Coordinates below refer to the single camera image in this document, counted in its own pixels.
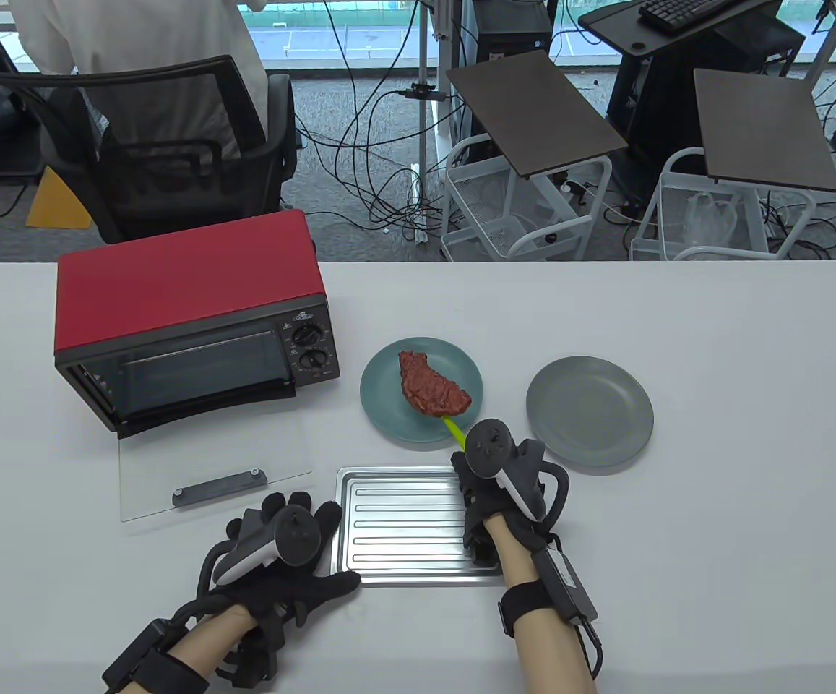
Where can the person's left hand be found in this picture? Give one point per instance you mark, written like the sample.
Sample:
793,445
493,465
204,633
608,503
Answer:
295,589

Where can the person's right hand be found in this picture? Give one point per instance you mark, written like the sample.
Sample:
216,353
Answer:
479,499

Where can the grey VR controller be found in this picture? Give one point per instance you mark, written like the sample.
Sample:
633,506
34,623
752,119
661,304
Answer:
295,535
490,444

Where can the green dessert spatula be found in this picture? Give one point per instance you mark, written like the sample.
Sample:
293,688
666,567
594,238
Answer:
455,431

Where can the silver baking tray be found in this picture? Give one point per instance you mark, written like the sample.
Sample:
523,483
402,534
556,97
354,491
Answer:
396,528

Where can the brown steak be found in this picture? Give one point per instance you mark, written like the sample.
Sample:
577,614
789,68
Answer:
428,387

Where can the red toaster oven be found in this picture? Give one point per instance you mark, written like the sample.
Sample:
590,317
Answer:
186,275

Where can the person's right forearm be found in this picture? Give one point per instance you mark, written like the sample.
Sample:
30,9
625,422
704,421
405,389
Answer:
544,650

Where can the person's left forearm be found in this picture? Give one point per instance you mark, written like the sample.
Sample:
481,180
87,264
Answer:
212,636

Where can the teal plate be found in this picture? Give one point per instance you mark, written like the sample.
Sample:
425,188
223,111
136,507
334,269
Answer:
385,397

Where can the grey plate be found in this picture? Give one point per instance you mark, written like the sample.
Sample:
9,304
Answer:
591,412

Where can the clear plastic bag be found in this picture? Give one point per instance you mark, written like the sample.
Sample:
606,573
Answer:
710,220

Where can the brown tilted board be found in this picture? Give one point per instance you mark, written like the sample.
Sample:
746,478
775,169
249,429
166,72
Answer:
764,130
533,108

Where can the black office chair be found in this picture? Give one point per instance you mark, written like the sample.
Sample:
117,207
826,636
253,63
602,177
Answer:
172,202

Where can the orange floor mat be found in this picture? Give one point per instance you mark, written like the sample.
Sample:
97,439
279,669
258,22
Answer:
56,210

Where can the black computer tower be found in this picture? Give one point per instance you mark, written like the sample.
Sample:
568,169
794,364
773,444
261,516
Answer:
511,29

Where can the black tilted desk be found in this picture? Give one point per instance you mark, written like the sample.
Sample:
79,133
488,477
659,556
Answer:
721,65

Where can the black keyboard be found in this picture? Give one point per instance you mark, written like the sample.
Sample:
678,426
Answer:
685,14

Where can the aluminium frame post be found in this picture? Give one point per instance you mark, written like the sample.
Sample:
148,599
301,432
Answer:
426,108

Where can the small black camera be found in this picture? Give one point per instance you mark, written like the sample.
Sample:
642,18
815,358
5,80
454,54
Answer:
423,92

